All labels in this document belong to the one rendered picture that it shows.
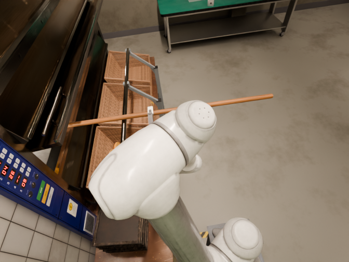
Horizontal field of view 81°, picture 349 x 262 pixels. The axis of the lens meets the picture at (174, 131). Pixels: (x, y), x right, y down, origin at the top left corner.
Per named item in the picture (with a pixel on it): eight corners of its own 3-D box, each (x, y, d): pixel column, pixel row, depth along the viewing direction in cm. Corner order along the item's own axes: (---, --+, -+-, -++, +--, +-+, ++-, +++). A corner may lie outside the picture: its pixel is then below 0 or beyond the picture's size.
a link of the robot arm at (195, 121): (179, 109, 63) (145, 134, 57) (202, 76, 46) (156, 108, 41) (208, 142, 61) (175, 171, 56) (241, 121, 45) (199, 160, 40)
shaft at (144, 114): (271, 95, 134) (272, 92, 132) (273, 99, 132) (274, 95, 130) (7, 134, 130) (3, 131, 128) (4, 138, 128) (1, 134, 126)
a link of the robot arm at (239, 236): (263, 244, 92) (278, 233, 75) (238, 278, 86) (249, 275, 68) (232, 218, 101) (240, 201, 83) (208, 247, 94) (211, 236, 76)
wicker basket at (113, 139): (98, 202, 160) (83, 188, 138) (106, 144, 195) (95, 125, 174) (160, 194, 160) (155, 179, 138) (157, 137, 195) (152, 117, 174)
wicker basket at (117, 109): (106, 142, 197) (95, 123, 175) (110, 101, 232) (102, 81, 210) (156, 134, 197) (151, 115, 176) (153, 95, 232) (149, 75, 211)
